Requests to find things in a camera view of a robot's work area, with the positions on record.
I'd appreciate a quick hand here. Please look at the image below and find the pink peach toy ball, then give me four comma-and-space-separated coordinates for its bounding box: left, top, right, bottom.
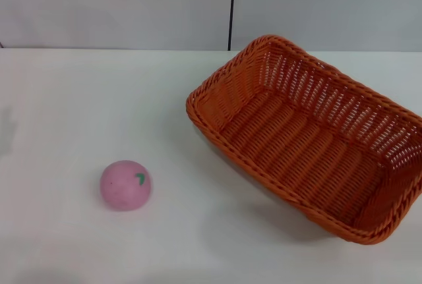
100, 159, 154, 213

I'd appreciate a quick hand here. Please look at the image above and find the orange woven plastic basket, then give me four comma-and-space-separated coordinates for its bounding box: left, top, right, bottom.
185, 34, 422, 246

